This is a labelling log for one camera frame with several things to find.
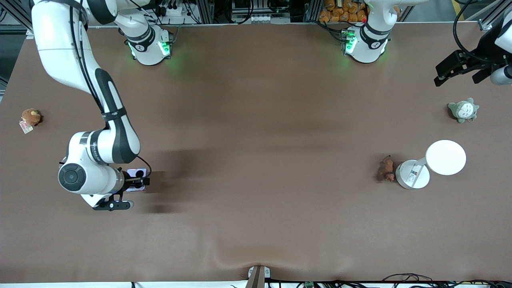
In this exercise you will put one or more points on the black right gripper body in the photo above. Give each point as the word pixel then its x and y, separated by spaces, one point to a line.
pixel 130 182

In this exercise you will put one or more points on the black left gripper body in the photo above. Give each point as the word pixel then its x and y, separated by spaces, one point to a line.
pixel 478 58

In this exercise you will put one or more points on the lilac folding phone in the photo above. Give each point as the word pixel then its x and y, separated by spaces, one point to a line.
pixel 136 172

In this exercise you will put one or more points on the brown lion statue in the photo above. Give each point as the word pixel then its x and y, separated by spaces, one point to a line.
pixel 386 169

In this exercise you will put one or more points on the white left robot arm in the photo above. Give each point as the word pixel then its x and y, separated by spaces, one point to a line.
pixel 366 44

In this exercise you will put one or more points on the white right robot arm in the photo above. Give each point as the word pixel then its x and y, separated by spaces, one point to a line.
pixel 100 132

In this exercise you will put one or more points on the grey and white plush toy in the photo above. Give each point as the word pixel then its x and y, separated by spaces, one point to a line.
pixel 463 110

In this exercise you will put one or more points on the white round desk lamp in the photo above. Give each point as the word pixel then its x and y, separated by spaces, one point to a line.
pixel 436 162

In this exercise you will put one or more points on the pile of orange packets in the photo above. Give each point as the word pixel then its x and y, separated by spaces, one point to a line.
pixel 344 11

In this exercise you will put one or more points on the brown plush toy with tag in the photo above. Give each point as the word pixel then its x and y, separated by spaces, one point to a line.
pixel 30 118

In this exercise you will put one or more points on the white power strip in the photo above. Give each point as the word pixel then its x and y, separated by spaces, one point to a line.
pixel 175 9

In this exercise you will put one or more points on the brown camera mount post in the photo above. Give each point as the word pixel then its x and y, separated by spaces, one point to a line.
pixel 257 276

